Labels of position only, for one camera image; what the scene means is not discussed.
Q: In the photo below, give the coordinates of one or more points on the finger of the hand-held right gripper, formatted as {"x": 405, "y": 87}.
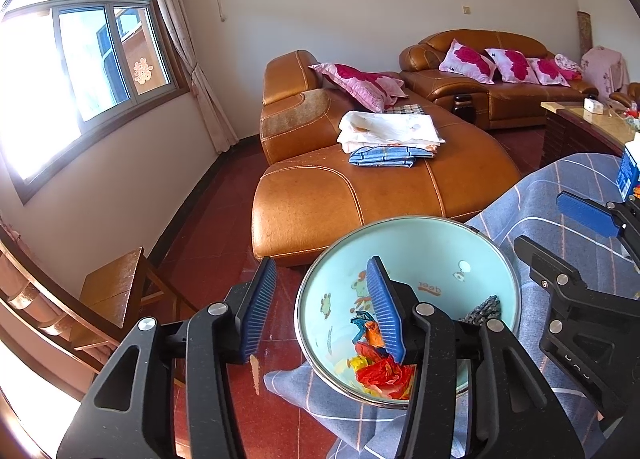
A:
{"x": 585, "y": 211}
{"x": 550, "y": 269}

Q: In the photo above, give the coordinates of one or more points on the yellow red-printed plastic bag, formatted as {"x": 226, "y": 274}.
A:
{"x": 357, "y": 364}

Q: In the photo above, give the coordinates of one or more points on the wooden coffee table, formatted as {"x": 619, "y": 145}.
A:
{"x": 565, "y": 139}

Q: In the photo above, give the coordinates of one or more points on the teal foil wrapper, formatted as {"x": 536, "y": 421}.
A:
{"x": 361, "y": 326}

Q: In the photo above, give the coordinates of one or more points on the blue plaid tablecloth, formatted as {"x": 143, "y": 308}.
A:
{"x": 550, "y": 179}

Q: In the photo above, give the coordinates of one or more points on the window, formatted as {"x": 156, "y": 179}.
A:
{"x": 90, "y": 64}

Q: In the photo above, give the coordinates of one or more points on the large pink floral pillow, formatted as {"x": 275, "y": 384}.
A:
{"x": 350, "y": 79}

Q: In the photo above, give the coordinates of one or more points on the blue milk carton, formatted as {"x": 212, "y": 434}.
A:
{"x": 629, "y": 174}

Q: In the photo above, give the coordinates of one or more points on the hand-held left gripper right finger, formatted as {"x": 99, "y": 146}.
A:
{"x": 385, "y": 309}

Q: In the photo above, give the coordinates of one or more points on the pink floral cloth bundle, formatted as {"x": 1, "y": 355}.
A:
{"x": 567, "y": 64}

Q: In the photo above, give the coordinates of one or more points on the folded white cloth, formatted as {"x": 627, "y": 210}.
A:
{"x": 390, "y": 129}

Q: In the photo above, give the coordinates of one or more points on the red paper window decoration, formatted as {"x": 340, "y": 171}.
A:
{"x": 142, "y": 71}

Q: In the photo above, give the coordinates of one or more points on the beige curtain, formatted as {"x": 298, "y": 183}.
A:
{"x": 185, "y": 39}

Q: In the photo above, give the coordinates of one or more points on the rolled patterned mat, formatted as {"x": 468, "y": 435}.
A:
{"x": 584, "y": 34}

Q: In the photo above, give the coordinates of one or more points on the black white checkered cloth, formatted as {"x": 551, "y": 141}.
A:
{"x": 405, "y": 109}

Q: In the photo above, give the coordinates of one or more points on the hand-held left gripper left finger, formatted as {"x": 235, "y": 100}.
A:
{"x": 257, "y": 309}

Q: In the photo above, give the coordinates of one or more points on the wooden rack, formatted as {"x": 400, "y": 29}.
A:
{"x": 30, "y": 309}

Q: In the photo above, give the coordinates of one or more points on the white tissue box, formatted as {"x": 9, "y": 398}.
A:
{"x": 594, "y": 106}

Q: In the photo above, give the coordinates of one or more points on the wooden stool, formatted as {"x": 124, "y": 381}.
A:
{"x": 110, "y": 284}

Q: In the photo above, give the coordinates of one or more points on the folded blue plaid cloth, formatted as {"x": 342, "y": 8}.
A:
{"x": 380, "y": 156}

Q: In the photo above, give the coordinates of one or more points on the brown leather armchair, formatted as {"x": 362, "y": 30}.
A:
{"x": 631, "y": 89}

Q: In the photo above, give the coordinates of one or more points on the brown leather chaise sofa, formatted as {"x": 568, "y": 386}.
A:
{"x": 350, "y": 199}

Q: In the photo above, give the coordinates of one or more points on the light blue cartoon bowl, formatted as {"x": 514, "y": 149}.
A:
{"x": 425, "y": 249}

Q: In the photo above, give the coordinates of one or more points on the pink cloth cover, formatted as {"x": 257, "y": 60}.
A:
{"x": 605, "y": 71}

